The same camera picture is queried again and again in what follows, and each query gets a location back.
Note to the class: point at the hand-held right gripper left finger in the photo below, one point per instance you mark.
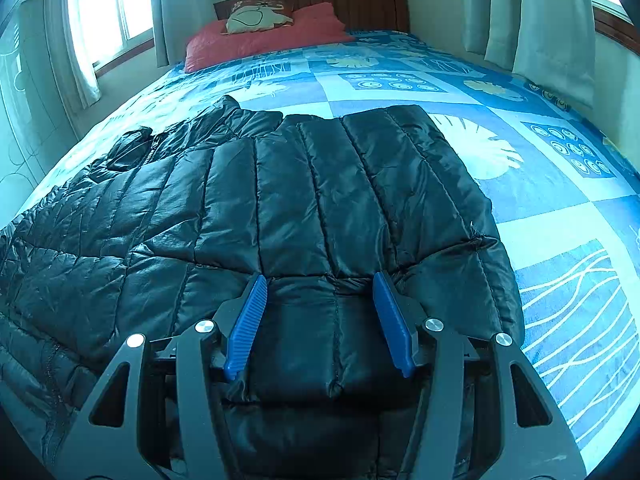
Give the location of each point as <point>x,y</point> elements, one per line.
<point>246,325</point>

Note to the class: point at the red pillow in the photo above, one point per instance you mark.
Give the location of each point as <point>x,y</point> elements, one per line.
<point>280,40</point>

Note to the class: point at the cream printed pillow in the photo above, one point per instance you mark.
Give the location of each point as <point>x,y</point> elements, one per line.
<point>255,19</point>

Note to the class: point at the blue patterned bedsheet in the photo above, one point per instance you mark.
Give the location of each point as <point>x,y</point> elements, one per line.
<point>550,220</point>

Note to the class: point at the pale patterned wardrobe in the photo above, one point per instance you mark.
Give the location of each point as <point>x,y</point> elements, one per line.
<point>20,110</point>

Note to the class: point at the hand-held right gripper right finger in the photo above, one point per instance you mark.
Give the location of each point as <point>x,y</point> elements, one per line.
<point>392,320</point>

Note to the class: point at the white curtain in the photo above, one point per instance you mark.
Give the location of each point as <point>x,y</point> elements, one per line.
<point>80,70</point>

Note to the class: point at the light grey curtain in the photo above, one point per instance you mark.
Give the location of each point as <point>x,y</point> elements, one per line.
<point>167,10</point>
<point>550,25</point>

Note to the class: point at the black puffer jacket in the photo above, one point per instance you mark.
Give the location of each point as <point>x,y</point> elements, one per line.
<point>300,200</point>

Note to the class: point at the brown wooden headboard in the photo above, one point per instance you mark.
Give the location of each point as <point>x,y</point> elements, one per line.
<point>365,7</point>

